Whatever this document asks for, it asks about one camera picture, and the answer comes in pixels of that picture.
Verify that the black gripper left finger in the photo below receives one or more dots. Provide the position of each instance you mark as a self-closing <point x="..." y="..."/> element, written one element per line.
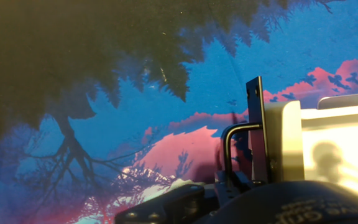
<point x="166" y="205"/>

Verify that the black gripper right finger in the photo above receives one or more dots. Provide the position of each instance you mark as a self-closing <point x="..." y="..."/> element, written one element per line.
<point x="225" y="191"/>

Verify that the printed forest landscape mat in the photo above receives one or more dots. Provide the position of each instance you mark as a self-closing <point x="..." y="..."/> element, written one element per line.
<point x="213" y="77"/>

